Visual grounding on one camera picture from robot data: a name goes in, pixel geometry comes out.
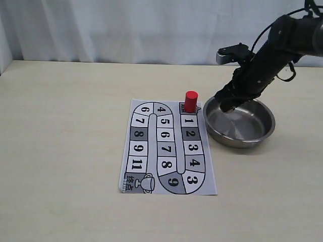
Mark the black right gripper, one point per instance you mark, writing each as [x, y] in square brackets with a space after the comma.
[248, 81]

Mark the red cylinder game piece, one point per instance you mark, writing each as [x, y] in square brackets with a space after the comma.
[190, 103]

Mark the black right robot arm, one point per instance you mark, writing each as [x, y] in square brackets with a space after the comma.
[289, 40]

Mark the stainless steel bowl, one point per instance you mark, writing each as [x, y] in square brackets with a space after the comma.
[246, 127]

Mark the printed paper game board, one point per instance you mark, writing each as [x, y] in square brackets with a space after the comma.
[166, 151]

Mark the white curtain backdrop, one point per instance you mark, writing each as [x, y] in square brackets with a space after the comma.
[133, 32]

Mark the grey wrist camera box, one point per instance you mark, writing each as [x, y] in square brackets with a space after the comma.
[232, 54]

